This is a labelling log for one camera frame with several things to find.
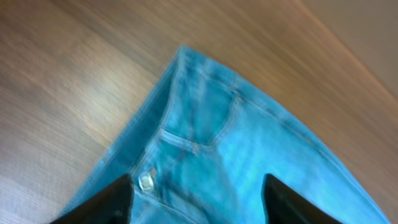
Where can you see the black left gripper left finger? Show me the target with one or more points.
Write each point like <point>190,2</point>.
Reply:
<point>111,205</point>

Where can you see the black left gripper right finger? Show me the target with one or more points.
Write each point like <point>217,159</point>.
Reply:
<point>283,205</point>

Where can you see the light blue denim jeans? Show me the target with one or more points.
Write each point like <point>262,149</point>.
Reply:
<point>199,147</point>

